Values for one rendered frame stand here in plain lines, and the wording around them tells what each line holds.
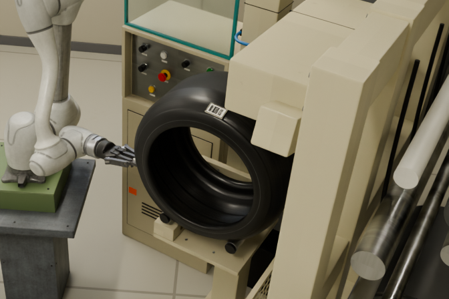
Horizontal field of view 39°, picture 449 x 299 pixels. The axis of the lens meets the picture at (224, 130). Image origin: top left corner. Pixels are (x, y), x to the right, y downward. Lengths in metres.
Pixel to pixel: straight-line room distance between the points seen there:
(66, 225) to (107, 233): 0.91
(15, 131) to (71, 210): 0.42
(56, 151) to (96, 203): 1.40
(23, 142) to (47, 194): 0.24
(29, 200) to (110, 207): 1.08
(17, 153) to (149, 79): 0.70
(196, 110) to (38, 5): 0.76
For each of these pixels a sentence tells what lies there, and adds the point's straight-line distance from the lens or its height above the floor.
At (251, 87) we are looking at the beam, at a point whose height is 1.73.
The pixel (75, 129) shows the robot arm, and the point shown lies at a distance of 2.58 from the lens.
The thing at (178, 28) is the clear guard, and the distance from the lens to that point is 2.75.
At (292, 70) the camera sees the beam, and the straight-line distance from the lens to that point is 1.55.
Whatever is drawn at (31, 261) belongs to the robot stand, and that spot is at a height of 0.32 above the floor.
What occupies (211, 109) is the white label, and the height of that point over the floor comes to 1.46.
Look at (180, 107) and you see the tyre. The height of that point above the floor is 1.42.
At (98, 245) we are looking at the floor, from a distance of 3.57.
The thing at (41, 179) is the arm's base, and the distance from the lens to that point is 2.79.
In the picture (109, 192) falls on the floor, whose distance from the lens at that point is 3.89.
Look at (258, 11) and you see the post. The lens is 2.21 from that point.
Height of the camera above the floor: 2.51
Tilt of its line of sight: 34 degrees down
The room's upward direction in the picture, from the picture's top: 6 degrees clockwise
